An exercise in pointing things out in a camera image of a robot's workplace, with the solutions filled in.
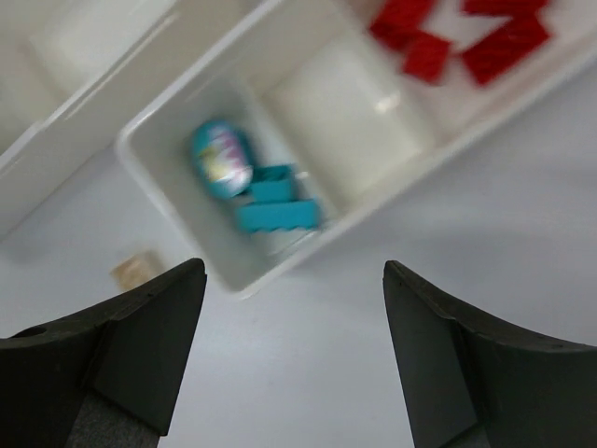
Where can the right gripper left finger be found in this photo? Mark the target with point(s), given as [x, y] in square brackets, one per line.
[108, 375]

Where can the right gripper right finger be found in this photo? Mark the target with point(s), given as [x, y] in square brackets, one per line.
[471, 379]

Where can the cyan long lego brick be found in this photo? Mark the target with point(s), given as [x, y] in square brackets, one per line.
[288, 216]

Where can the cyan round printed lego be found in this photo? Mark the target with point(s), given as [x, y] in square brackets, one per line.
[223, 158]

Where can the small cyan lego brick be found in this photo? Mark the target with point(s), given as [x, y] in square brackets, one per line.
[273, 184]

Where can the red lego brick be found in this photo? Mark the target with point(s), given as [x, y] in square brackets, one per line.
[399, 21]
[427, 57]
[509, 44]

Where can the beige lego brick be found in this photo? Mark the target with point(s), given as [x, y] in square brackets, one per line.
[137, 270]

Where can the left white divided bin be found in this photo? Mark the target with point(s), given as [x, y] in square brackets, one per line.
[73, 73]

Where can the white divided bin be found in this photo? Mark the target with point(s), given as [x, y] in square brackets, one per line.
[73, 73]
[304, 79]

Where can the right white divided bin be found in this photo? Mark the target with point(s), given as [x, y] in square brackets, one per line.
[304, 79]

